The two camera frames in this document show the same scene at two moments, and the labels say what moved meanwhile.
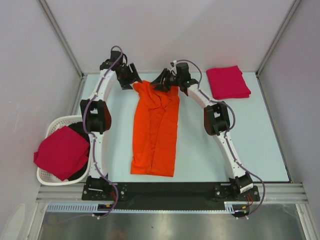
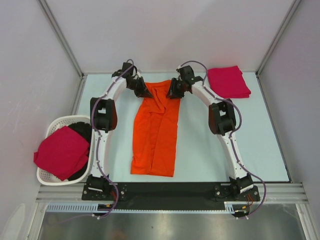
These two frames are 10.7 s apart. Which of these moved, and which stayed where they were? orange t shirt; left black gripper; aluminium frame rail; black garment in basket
Moved: left black gripper
Stayed: orange t shirt; black garment in basket; aluminium frame rail
